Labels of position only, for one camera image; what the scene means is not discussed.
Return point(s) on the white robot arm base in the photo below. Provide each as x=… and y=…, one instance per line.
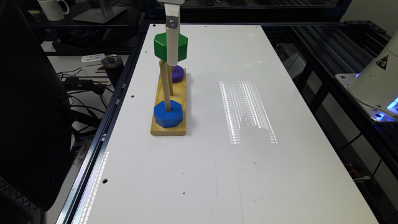
x=375, y=87

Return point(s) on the white remote control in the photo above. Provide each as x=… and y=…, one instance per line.
x=92, y=58

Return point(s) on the purple round block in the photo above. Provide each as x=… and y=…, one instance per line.
x=178, y=74

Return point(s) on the black office chair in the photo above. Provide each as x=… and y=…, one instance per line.
x=35, y=133

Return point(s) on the wooden peg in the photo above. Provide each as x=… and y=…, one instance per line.
x=169, y=77
x=165, y=84

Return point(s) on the black tumbler cup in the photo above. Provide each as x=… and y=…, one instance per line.
x=113, y=65

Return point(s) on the green octagonal block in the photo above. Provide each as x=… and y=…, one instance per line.
x=160, y=46

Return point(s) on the middle wooden peg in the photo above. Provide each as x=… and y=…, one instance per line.
x=169, y=77

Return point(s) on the blue octagonal block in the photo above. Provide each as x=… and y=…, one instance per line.
x=168, y=119

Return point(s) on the wooden peg base board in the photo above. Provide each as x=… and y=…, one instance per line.
x=179, y=96

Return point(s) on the front wooden peg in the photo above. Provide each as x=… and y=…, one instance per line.
x=165, y=84

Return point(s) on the white ceramic mug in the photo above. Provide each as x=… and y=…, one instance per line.
x=54, y=10

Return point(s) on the black power adapter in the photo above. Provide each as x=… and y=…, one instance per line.
x=74, y=83

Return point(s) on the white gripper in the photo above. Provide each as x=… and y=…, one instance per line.
x=172, y=12

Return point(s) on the grey monitor stand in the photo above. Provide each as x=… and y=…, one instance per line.
x=101, y=15

